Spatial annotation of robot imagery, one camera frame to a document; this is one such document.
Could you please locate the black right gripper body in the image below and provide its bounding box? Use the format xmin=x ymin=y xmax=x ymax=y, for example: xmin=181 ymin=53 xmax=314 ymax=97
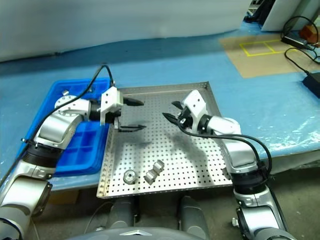
xmin=176 ymin=106 xmax=200 ymax=132

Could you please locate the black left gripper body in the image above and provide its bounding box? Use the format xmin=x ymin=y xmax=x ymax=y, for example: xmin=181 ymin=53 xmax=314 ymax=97
xmin=105 ymin=96 xmax=127 ymax=127

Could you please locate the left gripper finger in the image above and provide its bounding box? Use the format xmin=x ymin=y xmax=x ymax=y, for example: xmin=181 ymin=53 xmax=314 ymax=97
xmin=117 ymin=124 xmax=147 ymax=133
xmin=124 ymin=97 xmax=145 ymax=107

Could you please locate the blue plastic compartment tray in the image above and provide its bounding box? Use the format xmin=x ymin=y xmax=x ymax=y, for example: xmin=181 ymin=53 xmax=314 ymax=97
xmin=29 ymin=77 xmax=113 ymax=178

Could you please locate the blue plastic table cover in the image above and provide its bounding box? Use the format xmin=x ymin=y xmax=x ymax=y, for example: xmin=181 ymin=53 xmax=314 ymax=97
xmin=0 ymin=24 xmax=320 ymax=193

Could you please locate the perforated metal tray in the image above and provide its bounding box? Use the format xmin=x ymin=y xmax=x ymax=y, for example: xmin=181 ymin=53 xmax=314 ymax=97
xmin=96 ymin=81 xmax=236 ymax=199

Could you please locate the dark grey rounded shape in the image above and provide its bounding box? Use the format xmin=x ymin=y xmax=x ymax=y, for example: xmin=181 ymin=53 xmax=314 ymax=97
xmin=107 ymin=197 xmax=138 ymax=229
xmin=177 ymin=196 xmax=210 ymax=233

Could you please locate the brown cardboard mat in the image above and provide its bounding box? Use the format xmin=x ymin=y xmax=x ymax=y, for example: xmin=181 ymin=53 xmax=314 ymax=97
xmin=219 ymin=33 xmax=311 ymax=79

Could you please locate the grey robot torso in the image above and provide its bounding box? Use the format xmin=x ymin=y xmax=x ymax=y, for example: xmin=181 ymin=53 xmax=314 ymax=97
xmin=67 ymin=221 xmax=208 ymax=240

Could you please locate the black power adapter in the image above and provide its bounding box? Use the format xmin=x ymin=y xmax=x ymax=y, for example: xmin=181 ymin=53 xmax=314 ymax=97
xmin=301 ymin=71 xmax=320 ymax=99
xmin=281 ymin=34 xmax=315 ymax=50

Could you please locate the white panel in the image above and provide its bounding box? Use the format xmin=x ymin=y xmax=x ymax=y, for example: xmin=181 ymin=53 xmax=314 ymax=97
xmin=261 ymin=0 xmax=320 ymax=32

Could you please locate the brown orange block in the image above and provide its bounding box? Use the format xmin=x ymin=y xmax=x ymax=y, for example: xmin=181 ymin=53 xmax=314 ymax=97
xmin=299 ymin=23 xmax=316 ymax=42

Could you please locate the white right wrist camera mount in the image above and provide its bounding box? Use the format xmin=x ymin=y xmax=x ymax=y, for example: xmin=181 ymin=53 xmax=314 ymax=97
xmin=181 ymin=89 xmax=208 ymax=132

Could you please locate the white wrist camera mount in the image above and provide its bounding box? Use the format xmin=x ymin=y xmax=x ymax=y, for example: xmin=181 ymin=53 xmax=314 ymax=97
xmin=181 ymin=89 xmax=208 ymax=132
xmin=99 ymin=86 xmax=125 ymax=126

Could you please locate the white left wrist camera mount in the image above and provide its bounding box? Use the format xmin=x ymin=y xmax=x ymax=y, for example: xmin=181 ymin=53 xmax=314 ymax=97
xmin=99 ymin=86 xmax=125 ymax=126

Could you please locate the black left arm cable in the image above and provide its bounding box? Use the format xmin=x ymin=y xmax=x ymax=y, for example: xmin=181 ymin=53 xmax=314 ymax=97
xmin=0 ymin=64 xmax=116 ymax=187

